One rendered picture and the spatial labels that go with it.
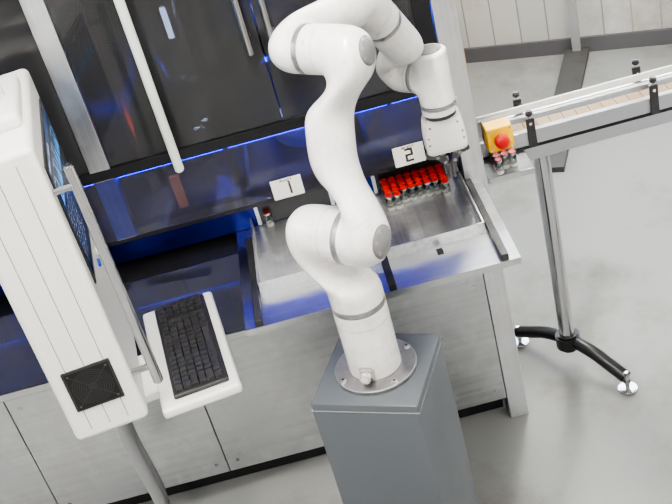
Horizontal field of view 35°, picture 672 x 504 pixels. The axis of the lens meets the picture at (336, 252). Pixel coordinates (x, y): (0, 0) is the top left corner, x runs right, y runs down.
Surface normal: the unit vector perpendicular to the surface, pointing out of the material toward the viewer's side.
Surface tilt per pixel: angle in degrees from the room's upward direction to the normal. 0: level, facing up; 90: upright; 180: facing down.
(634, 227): 0
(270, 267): 0
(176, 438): 90
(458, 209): 0
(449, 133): 91
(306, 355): 90
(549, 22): 90
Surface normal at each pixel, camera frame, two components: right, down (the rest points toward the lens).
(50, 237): 0.26, 0.47
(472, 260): -0.23, -0.81
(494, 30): -0.27, 0.58
